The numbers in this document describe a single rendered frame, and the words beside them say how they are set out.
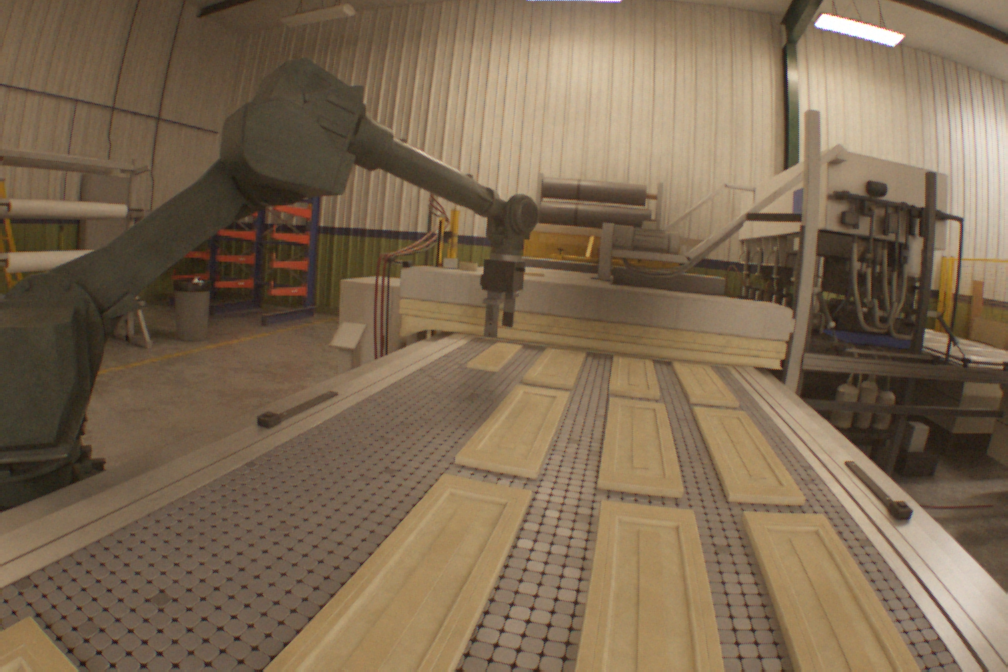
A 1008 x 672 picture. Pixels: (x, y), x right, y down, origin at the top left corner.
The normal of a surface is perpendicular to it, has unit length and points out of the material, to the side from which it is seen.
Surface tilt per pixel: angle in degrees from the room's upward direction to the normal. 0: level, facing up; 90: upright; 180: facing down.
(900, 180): 90
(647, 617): 0
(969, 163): 90
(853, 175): 90
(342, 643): 11
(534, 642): 0
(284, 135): 90
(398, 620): 0
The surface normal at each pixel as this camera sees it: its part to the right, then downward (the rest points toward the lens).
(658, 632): 0.08, -0.99
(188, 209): 0.72, 0.13
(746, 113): -0.24, 0.07
